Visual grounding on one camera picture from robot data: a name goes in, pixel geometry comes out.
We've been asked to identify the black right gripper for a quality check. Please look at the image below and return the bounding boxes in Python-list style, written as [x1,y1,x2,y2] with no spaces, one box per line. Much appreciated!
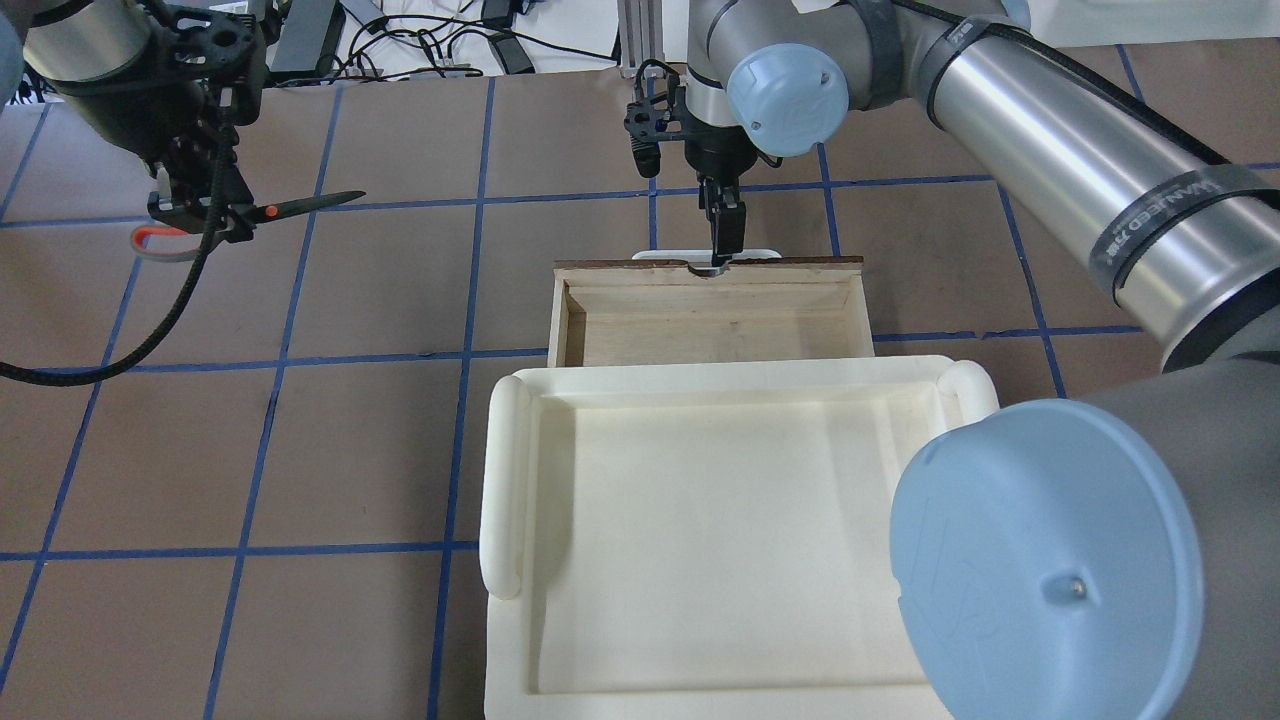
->
[684,118,759,272]

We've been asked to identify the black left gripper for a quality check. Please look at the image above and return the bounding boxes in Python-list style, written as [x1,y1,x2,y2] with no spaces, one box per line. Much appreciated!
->
[147,90,259,234]

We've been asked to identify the orange grey handled scissors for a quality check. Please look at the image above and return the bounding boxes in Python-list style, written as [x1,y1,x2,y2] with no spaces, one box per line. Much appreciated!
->
[129,190,367,264]

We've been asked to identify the white drawer handle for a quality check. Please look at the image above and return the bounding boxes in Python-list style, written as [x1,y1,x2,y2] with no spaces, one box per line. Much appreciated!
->
[632,249,782,266]

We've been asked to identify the light wooden drawer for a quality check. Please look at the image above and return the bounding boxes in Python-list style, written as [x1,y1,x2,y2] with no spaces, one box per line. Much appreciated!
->
[548,258,874,368]

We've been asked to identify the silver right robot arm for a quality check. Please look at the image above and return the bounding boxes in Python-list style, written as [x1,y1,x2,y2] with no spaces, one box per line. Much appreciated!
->
[689,1,1277,719]

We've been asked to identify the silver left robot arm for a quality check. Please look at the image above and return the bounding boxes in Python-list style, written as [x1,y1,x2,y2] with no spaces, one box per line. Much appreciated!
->
[3,1,269,243]

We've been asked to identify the black power adapter brick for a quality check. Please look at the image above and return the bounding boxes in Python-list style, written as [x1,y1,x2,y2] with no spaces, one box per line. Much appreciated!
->
[269,1,346,83]

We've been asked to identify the white plastic tray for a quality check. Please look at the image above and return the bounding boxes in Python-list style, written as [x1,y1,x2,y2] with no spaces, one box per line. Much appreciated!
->
[479,356,998,719]

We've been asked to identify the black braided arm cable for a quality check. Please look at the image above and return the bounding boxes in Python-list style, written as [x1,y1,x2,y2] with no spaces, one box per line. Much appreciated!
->
[0,60,241,387]

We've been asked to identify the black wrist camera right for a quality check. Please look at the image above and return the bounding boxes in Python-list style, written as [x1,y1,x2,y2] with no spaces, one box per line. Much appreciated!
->
[623,58,687,179]

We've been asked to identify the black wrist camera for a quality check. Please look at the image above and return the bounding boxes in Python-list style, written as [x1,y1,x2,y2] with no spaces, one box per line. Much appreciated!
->
[623,58,687,179]
[146,1,278,110]

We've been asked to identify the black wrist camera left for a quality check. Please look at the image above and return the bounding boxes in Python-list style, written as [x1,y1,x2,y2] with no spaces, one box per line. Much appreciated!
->
[146,1,278,110]

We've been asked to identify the aluminium frame post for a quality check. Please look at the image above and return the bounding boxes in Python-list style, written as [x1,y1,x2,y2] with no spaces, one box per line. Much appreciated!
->
[616,0,666,79]

